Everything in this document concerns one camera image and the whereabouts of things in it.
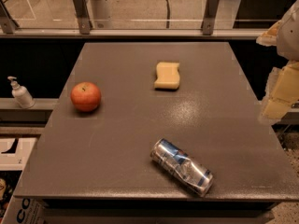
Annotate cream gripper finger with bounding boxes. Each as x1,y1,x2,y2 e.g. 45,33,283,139
261,61,299,120
256,21,281,47

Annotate yellow sponge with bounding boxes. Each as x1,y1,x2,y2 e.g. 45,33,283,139
154,62,180,90

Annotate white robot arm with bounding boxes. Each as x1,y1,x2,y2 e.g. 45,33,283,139
256,0,299,122

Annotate crushed silver blue can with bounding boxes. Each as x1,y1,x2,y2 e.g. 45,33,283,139
150,139,213,197

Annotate red apple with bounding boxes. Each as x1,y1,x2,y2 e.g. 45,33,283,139
70,82,101,112

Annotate white pump dispenser bottle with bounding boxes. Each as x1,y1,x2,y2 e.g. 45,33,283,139
7,76,35,109

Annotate printed cardboard box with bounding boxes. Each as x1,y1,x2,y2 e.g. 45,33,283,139
0,136,45,224

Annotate right metal railing bracket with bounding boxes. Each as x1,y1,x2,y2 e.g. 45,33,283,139
202,0,220,35

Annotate metal railing bracket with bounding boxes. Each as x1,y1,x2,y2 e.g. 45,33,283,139
73,0,92,35
202,0,220,35
0,0,17,34

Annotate middle metal railing bracket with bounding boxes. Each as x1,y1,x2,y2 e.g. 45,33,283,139
73,0,92,35

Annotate left metal railing bracket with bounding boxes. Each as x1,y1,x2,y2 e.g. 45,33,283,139
0,0,17,34

